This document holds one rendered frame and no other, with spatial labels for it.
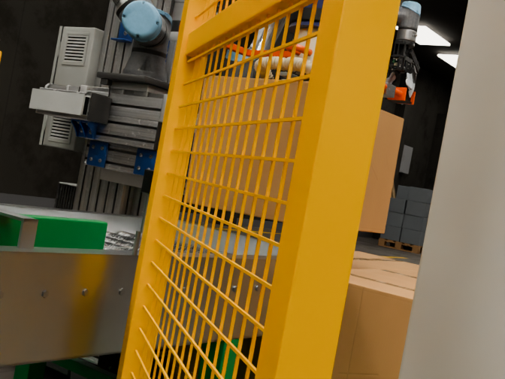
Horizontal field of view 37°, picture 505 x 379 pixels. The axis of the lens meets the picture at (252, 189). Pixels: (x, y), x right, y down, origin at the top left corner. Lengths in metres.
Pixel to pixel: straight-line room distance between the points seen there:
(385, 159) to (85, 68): 1.17
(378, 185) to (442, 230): 1.48
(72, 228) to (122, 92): 1.13
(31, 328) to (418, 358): 0.64
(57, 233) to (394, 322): 0.98
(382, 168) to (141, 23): 0.91
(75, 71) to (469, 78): 2.09
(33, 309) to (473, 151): 0.75
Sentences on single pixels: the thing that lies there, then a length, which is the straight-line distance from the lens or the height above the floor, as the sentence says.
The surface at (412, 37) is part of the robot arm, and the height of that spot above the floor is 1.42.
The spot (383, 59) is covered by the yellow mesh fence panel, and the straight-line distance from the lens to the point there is 0.62.
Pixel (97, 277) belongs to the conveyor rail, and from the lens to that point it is 1.38.
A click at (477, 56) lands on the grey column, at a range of 1.04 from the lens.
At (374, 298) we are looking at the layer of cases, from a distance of 2.06.
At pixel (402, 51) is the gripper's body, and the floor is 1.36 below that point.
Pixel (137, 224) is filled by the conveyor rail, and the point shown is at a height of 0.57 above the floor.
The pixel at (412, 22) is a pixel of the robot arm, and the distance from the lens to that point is 2.97.
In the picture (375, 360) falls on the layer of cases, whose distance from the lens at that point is 2.08.
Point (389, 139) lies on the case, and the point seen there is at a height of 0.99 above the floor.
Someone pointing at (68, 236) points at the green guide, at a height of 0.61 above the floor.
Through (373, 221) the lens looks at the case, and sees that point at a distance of 2.51.
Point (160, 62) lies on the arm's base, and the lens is 2.52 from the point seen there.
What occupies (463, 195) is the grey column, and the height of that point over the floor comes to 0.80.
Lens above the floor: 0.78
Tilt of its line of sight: 1 degrees down
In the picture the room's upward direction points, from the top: 10 degrees clockwise
